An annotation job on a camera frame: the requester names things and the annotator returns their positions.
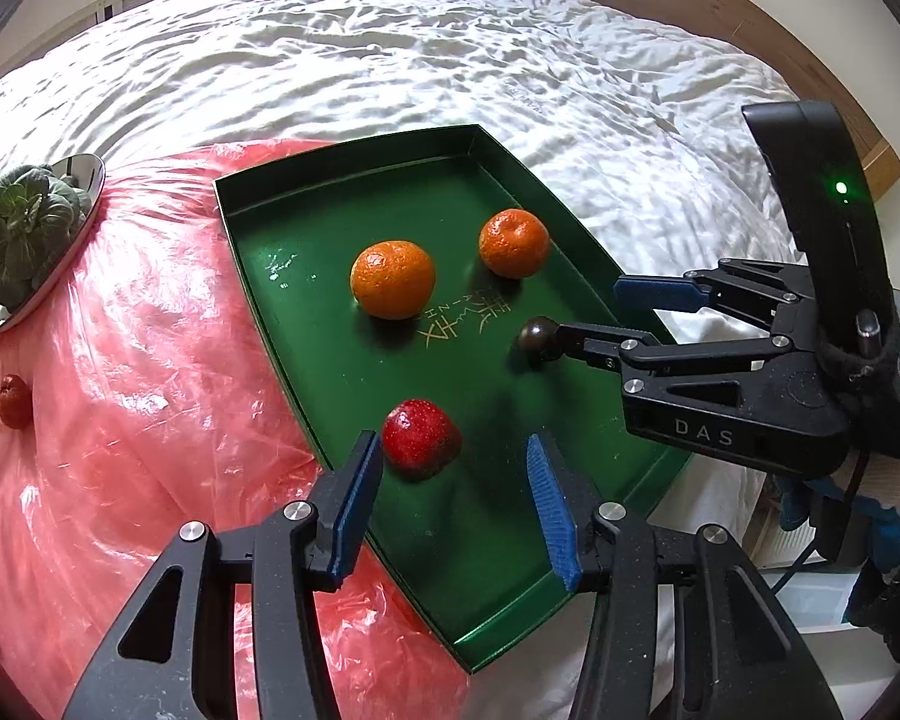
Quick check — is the dark purple plum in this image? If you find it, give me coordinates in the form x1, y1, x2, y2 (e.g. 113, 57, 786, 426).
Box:
515, 316, 562, 367

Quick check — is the orange mandarin with stem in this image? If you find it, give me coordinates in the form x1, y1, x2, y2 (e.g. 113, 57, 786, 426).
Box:
349, 239, 437, 320

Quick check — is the small red plum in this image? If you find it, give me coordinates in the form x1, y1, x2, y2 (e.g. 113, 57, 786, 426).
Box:
0, 374, 34, 431

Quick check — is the blue gloved hand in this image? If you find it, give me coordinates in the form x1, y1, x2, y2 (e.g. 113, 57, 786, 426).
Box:
775, 476, 900, 575

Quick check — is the white bed duvet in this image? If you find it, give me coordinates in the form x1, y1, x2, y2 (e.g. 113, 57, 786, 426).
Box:
0, 0, 805, 720

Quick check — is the green rectangular tray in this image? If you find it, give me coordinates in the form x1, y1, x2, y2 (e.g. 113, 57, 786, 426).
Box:
215, 125, 688, 671

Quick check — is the pink plastic sheet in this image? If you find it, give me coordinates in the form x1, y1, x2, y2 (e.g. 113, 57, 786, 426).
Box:
0, 136, 473, 720

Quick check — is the silver plate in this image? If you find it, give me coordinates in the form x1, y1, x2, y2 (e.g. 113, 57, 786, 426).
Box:
0, 153, 107, 332

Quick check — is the green leafy vegetable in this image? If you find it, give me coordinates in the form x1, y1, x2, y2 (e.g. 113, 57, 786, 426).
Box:
0, 164, 92, 312

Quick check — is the black tracker mount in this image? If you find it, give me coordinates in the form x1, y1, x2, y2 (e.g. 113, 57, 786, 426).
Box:
741, 101, 894, 359

